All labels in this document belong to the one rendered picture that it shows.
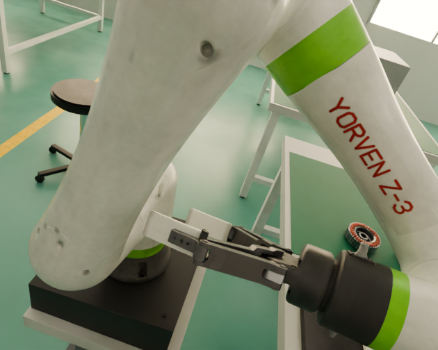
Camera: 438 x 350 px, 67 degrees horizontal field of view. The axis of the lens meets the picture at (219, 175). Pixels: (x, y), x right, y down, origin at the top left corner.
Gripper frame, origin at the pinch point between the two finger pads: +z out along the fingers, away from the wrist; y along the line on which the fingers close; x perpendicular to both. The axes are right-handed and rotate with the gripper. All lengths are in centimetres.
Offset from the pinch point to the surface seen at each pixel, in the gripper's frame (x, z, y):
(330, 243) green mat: 2, -26, -72
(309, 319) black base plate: 18, -25, -43
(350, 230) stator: -4, -31, -76
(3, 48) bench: -43, 253, -166
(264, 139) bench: -35, 22, -163
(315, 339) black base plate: 21, -27, -40
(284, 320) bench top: 21, -19, -43
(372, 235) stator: -5, -38, -79
